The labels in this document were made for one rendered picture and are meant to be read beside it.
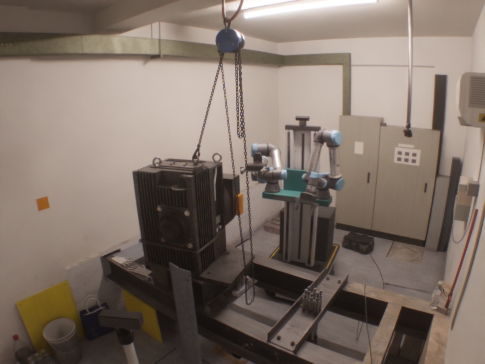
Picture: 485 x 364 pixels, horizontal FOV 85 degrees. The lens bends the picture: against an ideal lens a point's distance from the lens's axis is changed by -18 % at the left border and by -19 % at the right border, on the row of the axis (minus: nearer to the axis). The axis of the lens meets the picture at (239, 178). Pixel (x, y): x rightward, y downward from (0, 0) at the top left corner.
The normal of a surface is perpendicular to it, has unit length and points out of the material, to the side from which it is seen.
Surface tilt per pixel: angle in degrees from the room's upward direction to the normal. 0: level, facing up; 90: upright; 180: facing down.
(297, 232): 90
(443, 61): 90
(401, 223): 90
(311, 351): 0
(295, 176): 90
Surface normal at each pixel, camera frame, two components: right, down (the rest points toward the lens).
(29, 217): 0.80, 0.14
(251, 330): -0.03, -0.96
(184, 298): -0.43, 0.26
